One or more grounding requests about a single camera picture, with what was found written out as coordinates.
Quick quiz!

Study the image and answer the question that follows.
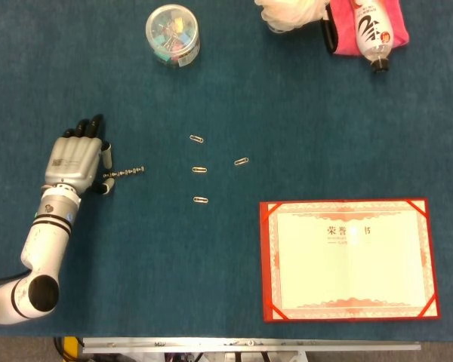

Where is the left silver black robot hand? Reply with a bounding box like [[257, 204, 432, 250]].
[[44, 113, 116, 197]]

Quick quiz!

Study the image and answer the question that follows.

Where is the clear jar of binder clips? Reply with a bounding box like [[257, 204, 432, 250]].
[[145, 3, 202, 69]]

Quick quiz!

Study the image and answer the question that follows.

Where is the blue felt table cloth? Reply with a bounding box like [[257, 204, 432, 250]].
[[0, 0, 453, 342]]

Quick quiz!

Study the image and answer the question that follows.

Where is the red certificate folder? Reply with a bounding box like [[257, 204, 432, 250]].
[[259, 197, 442, 324]]

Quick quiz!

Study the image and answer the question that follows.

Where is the white pink bath pouf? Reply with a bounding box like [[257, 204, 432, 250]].
[[254, 0, 331, 34]]

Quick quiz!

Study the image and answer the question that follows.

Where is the cream certificate sheet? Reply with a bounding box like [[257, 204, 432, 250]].
[[276, 210, 428, 309]]

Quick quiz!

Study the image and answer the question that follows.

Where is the pink folded cloth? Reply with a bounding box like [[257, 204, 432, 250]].
[[326, 0, 410, 57]]

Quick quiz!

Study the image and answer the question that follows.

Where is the clear bottle with white label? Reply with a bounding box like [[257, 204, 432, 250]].
[[353, 0, 392, 75]]

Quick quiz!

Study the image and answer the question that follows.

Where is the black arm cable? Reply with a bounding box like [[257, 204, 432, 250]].
[[0, 269, 33, 284]]

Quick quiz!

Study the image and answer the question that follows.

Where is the black cable bundle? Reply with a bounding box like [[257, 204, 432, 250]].
[[52, 336, 67, 360]]

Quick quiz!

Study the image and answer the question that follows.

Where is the aluminium frame rail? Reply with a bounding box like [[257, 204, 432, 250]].
[[82, 336, 422, 354]]

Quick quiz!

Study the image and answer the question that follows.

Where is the black strap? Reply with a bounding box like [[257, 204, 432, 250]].
[[319, 3, 341, 54]]

